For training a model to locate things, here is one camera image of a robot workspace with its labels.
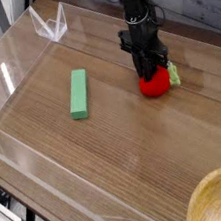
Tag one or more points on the green rectangular block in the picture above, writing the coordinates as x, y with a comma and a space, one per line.
78, 98

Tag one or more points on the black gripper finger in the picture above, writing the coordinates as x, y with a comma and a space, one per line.
144, 64

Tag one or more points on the clear acrylic tray enclosure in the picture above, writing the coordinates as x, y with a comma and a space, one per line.
133, 158

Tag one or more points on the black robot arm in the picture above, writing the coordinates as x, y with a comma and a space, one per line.
141, 38

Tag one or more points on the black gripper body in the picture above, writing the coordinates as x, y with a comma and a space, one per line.
152, 48

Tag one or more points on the red plush fruit green leaf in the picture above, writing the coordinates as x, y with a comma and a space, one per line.
161, 81

